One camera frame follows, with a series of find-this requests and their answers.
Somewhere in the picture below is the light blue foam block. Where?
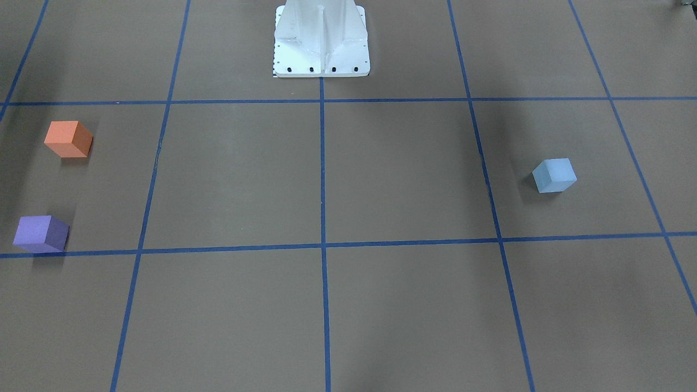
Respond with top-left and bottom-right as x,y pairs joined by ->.
532,158 -> 577,193

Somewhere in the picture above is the orange foam block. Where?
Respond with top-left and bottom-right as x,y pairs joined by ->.
44,121 -> 94,158

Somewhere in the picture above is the purple foam block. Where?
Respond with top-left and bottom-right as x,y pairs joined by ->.
13,215 -> 70,253

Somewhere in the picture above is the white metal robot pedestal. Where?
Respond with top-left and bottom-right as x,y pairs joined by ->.
272,1 -> 371,78

